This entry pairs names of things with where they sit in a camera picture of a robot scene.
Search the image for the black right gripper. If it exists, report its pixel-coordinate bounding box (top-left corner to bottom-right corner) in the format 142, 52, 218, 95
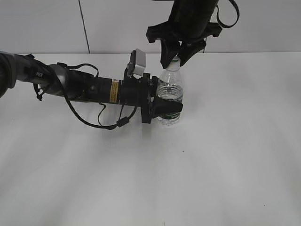
146, 20, 222, 69

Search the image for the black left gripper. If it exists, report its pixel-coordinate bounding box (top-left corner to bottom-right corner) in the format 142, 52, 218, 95
119, 73, 183, 124

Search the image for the clear cestbon water bottle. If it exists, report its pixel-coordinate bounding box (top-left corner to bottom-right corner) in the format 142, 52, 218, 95
157, 69, 184, 126

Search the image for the white green bottle cap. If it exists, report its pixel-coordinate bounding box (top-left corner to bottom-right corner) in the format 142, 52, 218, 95
166, 56, 181, 71

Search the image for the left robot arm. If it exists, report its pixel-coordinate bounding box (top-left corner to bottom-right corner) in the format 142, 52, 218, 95
0, 49, 183, 130

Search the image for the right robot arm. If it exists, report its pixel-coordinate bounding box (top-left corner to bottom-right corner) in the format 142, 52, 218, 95
146, 0, 222, 69

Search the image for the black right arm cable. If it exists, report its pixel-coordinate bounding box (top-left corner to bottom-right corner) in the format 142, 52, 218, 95
215, 0, 240, 28

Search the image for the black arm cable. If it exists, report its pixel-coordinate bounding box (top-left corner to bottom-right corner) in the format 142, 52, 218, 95
215, 0, 240, 28
32, 62, 139, 129

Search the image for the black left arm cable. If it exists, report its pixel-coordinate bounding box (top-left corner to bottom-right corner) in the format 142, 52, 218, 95
32, 62, 139, 129

